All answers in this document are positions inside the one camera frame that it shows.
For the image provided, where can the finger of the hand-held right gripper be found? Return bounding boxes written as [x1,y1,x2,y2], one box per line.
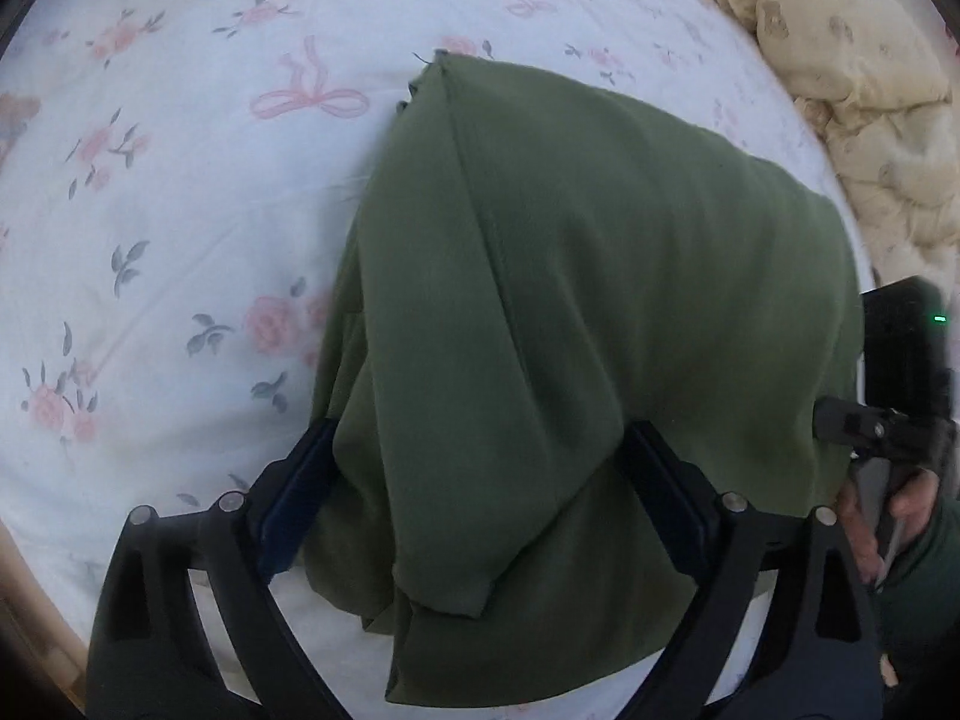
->
[812,396,899,460]

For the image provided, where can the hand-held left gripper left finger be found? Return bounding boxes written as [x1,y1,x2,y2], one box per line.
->
[86,420,353,720]

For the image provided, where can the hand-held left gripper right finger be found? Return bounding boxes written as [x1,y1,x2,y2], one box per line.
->
[615,420,886,720]

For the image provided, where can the green pants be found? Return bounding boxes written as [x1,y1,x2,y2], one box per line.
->
[300,49,869,710]

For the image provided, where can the person's right forearm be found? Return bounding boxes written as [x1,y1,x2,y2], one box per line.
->
[874,491,960,706]

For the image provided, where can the person's right hand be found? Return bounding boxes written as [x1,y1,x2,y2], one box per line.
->
[835,465,940,595]

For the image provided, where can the cream bear print quilt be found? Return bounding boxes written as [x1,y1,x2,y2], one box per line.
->
[643,0,960,295]

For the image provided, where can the floral white bed sheet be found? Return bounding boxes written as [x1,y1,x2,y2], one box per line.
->
[0,0,880,720]

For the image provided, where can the wooden bed frame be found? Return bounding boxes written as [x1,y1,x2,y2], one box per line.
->
[0,521,87,717]

